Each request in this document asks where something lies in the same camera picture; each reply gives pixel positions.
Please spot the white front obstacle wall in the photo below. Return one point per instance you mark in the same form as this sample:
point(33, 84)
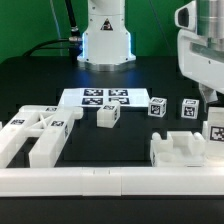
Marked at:
point(124, 181)

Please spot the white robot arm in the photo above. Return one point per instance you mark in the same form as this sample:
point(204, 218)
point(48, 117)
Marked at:
point(106, 42)

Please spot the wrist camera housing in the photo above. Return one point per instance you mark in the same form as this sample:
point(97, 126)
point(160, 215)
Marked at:
point(185, 17)

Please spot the white chair back frame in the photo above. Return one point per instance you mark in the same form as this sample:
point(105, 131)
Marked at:
point(50, 125)

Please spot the white marker base plate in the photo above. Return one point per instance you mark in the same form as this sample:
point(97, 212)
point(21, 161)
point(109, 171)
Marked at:
point(95, 97)

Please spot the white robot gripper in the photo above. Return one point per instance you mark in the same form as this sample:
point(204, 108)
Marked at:
point(199, 63)

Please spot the white chair seat part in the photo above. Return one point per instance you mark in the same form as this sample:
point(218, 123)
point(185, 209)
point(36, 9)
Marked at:
point(179, 149)

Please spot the small white tagged cube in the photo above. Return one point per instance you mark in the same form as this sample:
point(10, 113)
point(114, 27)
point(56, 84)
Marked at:
point(157, 107)
point(190, 108)

